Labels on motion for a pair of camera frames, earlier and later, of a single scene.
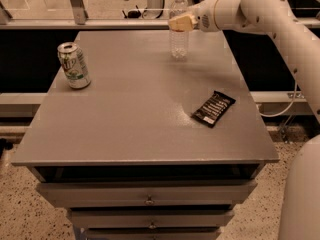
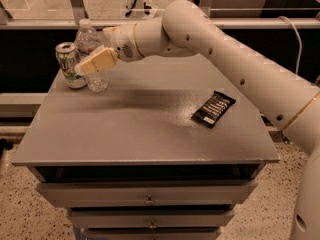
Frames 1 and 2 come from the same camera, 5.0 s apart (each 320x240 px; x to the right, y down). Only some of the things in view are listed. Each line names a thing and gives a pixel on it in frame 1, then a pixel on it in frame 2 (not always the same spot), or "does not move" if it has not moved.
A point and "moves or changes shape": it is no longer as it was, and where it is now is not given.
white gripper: (204, 17) to (124, 43)
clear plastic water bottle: (180, 24) moves or changes shape
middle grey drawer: (150, 217) does not move
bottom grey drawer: (152, 233) does not move
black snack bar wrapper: (213, 108) does not move
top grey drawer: (148, 194) does not move
